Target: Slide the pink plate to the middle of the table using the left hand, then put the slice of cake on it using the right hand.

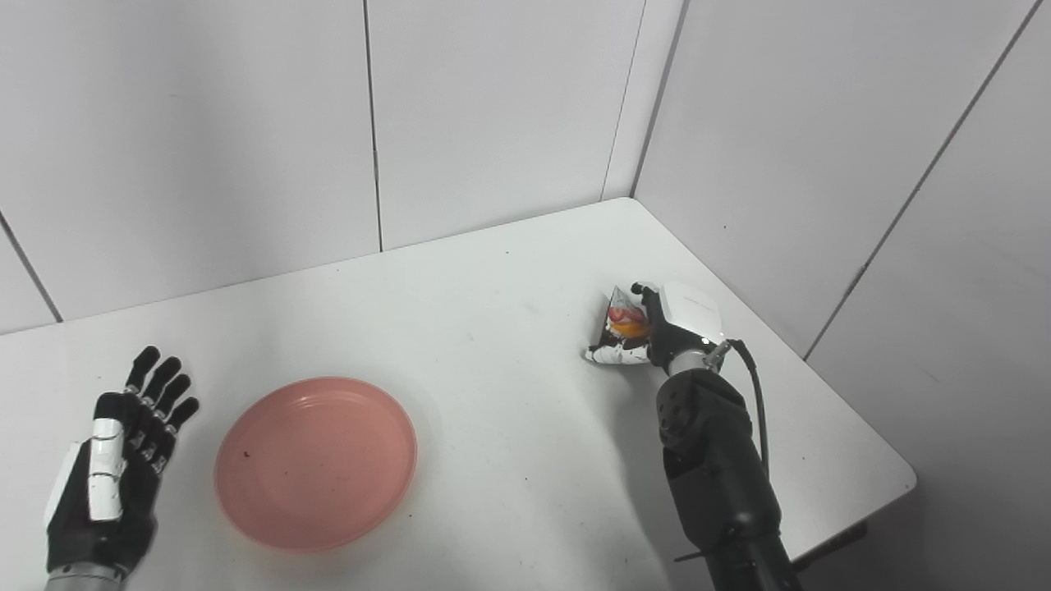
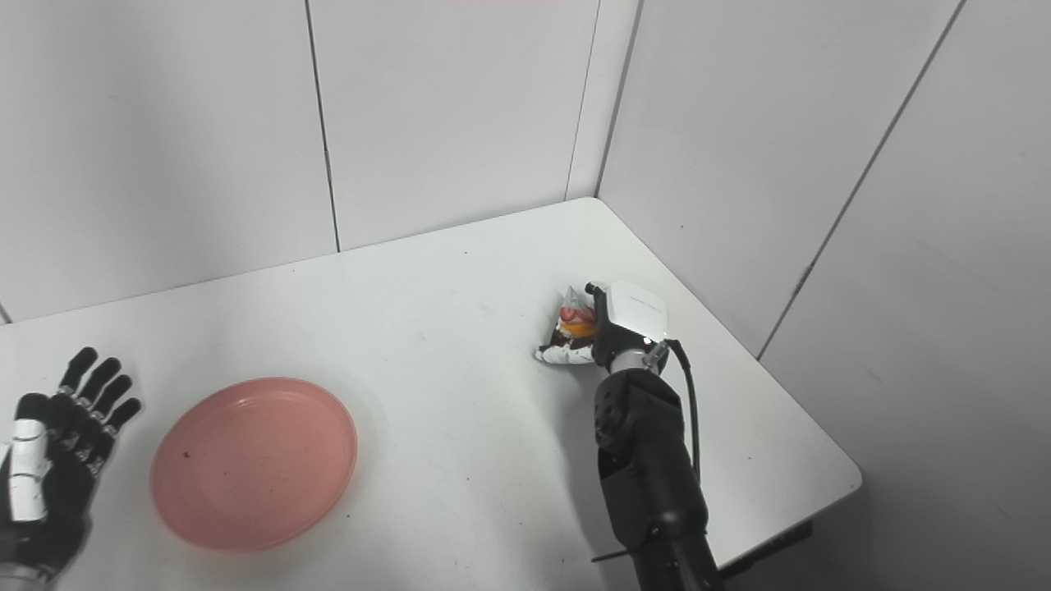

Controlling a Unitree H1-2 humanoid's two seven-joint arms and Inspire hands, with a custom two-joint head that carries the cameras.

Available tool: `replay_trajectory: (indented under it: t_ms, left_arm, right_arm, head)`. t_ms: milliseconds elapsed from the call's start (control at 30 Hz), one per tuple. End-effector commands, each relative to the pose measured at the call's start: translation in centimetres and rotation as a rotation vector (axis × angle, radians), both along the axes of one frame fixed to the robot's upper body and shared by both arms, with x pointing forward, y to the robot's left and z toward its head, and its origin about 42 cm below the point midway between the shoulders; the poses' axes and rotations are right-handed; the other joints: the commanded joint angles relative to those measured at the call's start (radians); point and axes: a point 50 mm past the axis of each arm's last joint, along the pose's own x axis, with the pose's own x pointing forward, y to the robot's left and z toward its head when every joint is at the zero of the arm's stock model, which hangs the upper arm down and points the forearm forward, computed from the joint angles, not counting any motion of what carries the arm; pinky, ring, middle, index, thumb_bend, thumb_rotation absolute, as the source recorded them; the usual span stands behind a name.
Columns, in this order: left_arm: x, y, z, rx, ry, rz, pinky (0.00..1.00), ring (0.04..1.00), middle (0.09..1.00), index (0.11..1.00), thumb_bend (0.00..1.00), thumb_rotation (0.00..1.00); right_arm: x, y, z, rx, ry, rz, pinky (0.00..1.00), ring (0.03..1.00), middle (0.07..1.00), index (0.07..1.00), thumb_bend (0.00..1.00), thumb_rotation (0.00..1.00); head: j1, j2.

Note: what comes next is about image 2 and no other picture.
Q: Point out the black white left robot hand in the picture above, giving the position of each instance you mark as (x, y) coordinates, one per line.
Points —
(57, 484)

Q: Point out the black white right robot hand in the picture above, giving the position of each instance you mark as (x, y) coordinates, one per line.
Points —
(628, 324)

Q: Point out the chocolate fruit cake slice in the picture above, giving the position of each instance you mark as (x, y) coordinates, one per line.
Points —
(575, 322)

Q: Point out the pink round plate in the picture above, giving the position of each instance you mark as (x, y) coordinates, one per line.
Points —
(254, 464)

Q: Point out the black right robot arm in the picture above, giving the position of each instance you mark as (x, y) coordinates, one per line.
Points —
(649, 476)

